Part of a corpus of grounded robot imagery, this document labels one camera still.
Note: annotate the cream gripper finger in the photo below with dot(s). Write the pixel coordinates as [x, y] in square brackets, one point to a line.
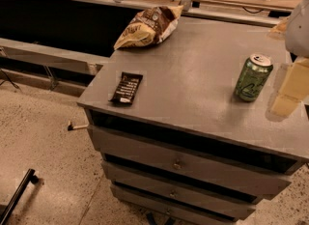
[294, 88]

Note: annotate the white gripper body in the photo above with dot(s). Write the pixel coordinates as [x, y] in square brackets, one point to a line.
[298, 31]

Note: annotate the green soda can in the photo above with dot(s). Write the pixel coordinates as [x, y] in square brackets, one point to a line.
[253, 76]

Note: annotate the black rxbar chocolate wrapper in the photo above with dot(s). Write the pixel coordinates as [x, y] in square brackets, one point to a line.
[127, 88]

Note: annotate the top grey drawer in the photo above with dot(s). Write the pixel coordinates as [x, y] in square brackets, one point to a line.
[180, 165]

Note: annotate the grey drawer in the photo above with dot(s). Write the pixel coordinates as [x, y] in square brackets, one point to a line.
[165, 207]
[180, 165]
[223, 207]

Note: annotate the grey drawer cabinet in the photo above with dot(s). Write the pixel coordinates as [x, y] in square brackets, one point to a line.
[187, 97]

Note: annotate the brown yellow chip bag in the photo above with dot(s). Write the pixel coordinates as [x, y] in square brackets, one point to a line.
[151, 26]

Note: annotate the middle grey drawer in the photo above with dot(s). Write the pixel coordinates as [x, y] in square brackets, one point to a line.
[223, 207]

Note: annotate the bottom grey drawer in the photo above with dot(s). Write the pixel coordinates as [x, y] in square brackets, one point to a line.
[165, 207]

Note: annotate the black metal bar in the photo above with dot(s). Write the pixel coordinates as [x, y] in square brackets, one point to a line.
[6, 210]

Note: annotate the grey metal rail frame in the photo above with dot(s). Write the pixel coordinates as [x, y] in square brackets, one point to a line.
[52, 57]

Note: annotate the side drawer handle peg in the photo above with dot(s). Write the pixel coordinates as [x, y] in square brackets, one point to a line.
[71, 127]

